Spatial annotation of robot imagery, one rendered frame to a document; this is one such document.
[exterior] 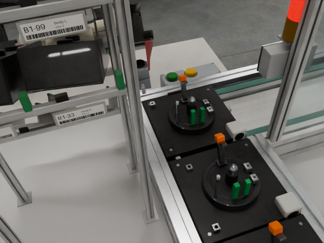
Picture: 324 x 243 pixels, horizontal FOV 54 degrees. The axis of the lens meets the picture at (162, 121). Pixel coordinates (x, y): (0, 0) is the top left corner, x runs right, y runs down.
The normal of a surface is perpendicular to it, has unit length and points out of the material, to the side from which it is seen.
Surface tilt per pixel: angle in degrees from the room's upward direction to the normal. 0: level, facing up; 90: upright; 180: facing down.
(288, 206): 0
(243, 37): 0
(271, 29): 0
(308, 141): 90
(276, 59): 90
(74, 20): 90
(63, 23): 90
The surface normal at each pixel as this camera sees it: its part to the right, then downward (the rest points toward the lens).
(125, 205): -0.04, -0.70
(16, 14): 0.31, 0.66
